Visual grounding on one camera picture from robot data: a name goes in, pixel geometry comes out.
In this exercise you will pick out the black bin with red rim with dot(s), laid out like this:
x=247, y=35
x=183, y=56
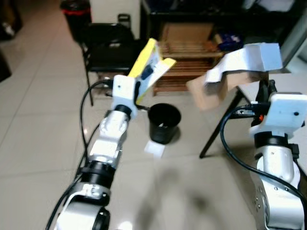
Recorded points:
x=76, y=17

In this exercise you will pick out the black folding chair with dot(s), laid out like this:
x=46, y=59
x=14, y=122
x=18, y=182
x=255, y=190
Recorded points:
x=108, y=48

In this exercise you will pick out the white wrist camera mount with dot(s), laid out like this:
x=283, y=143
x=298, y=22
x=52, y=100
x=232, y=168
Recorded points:
x=122, y=93
x=283, y=112

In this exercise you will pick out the yellow package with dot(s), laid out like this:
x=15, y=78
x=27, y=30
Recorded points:
x=151, y=67

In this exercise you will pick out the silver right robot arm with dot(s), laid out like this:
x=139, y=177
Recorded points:
x=278, y=191

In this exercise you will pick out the dark shelf unit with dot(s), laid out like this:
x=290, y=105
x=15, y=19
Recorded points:
x=216, y=12

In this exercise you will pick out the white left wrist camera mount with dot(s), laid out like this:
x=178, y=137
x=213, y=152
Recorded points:
x=122, y=93

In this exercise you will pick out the brown cardboard piece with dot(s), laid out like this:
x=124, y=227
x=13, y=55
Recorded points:
x=216, y=96

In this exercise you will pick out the white paper scrap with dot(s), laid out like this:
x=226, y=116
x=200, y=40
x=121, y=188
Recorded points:
x=154, y=149

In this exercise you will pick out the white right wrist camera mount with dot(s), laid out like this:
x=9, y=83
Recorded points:
x=283, y=112

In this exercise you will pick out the black table leg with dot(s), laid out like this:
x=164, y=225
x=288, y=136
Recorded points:
x=218, y=127

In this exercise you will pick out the black rubbish bin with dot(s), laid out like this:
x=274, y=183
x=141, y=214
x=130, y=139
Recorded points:
x=164, y=127

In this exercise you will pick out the wooden slatted rack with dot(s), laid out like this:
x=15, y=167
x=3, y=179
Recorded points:
x=189, y=52

